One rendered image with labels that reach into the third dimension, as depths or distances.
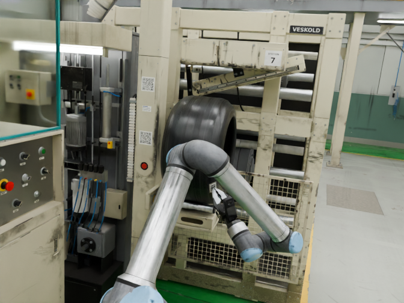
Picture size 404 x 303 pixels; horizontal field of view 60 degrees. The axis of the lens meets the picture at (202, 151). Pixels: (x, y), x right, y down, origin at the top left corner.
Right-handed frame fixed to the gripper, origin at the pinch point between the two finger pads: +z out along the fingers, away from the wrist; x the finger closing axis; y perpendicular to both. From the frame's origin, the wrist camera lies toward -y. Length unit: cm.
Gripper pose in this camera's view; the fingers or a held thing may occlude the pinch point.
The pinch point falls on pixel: (214, 189)
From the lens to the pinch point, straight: 172.2
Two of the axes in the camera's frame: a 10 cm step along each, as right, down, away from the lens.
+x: 8.9, -3.4, 3.0
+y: -0.6, 5.8, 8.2
